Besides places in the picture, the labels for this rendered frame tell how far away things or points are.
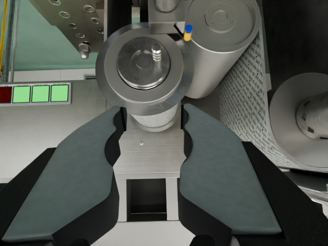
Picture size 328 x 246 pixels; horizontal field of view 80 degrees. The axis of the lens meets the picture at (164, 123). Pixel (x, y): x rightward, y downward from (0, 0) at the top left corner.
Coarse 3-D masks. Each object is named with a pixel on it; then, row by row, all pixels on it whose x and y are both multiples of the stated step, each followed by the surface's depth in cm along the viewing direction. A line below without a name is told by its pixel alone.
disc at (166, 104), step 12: (132, 24) 30; (144, 24) 30; (180, 36) 30; (180, 48) 30; (96, 60) 30; (192, 60) 30; (96, 72) 29; (192, 72) 29; (108, 84) 29; (180, 84) 29; (108, 96) 29; (168, 96) 29; (180, 96) 29; (132, 108) 29; (144, 108) 29; (156, 108) 29; (168, 108) 29
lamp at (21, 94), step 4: (16, 88) 62; (20, 88) 62; (24, 88) 62; (28, 88) 62; (16, 92) 62; (20, 92) 62; (24, 92) 62; (28, 92) 62; (16, 96) 62; (20, 96) 62; (24, 96) 62; (28, 96) 62; (16, 100) 62; (20, 100) 62; (24, 100) 62; (28, 100) 62
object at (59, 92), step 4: (52, 88) 62; (56, 88) 62; (60, 88) 62; (64, 88) 62; (52, 92) 62; (56, 92) 62; (60, 92) 62; (64, 92) 62; (52, 96) 62; (56, 96) 62; (60, 96) 62; (64, 96) 62; (52, 100) 62; (56, 100) 62; (60, 100) 62; (64, 100) 62
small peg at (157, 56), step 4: (152, 44) 25; (156, 44) 25; (160, 44) 25; (152, 48) 25; (156, 48) 25; (160, 48) 25; (152, 52) 25; (156, 52) 25; (160, 52) 25; (152, 56) 27; (156, 56) 26; (160, 56) 26; (156, 60) 27; (160, 60) 27
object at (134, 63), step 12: (132, 48) 28; (144, 48) 28; (120, 60) 28; (132, 60) 28; (144, 60) 27; (168, 60) 27; (120, 72) 27; (132, 72) 27; (144, 72) 27; (156, 72) 27; (168, 72) 29; (132, 84) 27; (144, 84) 27; (156, 84) 28
